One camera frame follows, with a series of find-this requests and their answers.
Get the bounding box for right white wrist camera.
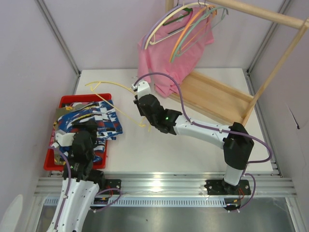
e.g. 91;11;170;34
131;81;151;99

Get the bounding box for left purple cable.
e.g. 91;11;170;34
48;146;123;232

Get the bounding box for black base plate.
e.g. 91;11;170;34
204;179;251;196
103;179;122;195

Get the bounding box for green yellow camouflage trousers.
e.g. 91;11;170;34
53;106;73;165

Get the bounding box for mint green hanger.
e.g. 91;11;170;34
173;6;229;58

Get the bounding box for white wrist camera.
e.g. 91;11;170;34
131;81;151;99
50;130;75;148

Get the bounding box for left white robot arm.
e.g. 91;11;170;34
47;120;105;232

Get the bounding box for cream hanger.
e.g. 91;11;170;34
140;3;217;53
84;81;152;133

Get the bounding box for white slotted cable duct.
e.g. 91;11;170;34
43;197;226;207

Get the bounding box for wooden clothes rack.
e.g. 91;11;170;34
182;0;309;125

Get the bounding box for orange hanger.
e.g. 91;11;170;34
170;3;217;63

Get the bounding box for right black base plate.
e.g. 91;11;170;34
204;179;251;196

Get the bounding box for dark green hanger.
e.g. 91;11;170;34
163;8;193;26

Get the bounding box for aluminium mounting rail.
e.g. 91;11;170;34
33;171;297;199

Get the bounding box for lilac hanger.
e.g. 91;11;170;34
141;2;198;50

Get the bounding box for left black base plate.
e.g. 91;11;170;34
103;179;122;195

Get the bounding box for pink t-shirt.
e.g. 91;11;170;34
137;7;215;99

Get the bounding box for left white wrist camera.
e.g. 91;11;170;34
50;130;75;148

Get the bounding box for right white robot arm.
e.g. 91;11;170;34
134;94;254;193

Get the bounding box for blue red white shorts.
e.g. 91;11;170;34
55;100;123;163

